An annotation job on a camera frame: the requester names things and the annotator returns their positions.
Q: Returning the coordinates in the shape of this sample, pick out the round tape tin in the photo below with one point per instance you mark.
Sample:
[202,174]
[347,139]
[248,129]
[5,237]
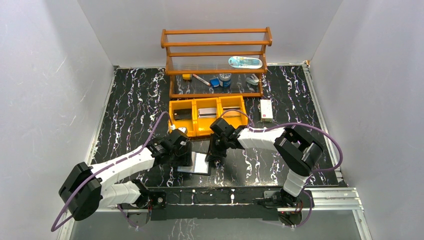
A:
[225,79]

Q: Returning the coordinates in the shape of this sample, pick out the blue blister pack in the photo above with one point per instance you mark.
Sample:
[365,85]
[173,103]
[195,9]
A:
[242,62]

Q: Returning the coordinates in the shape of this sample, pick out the gold cards stack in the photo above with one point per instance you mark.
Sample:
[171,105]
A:
[231,111]

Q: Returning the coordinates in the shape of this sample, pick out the white small box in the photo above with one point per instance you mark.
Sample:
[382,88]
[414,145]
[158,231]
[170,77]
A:
[266,110]

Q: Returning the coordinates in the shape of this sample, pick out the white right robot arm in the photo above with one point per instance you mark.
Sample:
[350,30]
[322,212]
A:
[298,148]

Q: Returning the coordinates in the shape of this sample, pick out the orange wooden shelf rack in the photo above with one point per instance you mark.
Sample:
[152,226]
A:
[207,52]

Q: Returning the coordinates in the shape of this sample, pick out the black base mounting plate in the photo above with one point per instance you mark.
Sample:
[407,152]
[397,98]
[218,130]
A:
[243,202]

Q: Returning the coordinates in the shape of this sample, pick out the right yellow plastic bin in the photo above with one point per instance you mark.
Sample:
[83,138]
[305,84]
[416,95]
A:
[236,100]

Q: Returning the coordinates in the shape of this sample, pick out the red white marker pen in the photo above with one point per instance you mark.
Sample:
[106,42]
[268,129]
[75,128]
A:
[201,79]

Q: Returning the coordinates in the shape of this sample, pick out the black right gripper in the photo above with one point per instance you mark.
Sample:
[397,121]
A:
[213,154]

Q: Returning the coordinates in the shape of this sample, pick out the black cards stack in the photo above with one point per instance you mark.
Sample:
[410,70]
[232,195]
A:
[182,114]

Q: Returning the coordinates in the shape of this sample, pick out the left yellow plastic bin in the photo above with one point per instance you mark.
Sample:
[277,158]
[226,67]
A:
[188,124]

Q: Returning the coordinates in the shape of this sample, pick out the grey stapler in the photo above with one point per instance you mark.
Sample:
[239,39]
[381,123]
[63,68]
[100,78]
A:
[253,80]

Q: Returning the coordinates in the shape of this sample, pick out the yellow plastic bin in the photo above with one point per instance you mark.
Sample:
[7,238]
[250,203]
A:
[202,126]
[188,124]
[236,100]

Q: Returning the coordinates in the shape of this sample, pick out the middle yellow plastic bin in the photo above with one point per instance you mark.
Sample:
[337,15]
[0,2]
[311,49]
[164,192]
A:
[202,126]

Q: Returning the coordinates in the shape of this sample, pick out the small yellow object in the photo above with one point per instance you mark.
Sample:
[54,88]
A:
[187,77]

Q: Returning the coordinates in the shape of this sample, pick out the aluminium frame rail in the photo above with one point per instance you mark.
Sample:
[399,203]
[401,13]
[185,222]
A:
[336,213]

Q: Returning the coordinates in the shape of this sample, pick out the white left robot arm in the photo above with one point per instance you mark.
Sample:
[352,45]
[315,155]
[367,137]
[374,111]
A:
[88,188]

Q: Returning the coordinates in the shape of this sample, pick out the silver cards stack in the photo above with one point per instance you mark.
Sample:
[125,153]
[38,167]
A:
[207,113]

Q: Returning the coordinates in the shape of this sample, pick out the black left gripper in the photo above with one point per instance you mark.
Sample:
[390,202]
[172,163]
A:
[185,158]

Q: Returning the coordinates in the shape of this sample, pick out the black leather card holder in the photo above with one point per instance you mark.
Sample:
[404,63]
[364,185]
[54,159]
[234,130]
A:
[199,165]

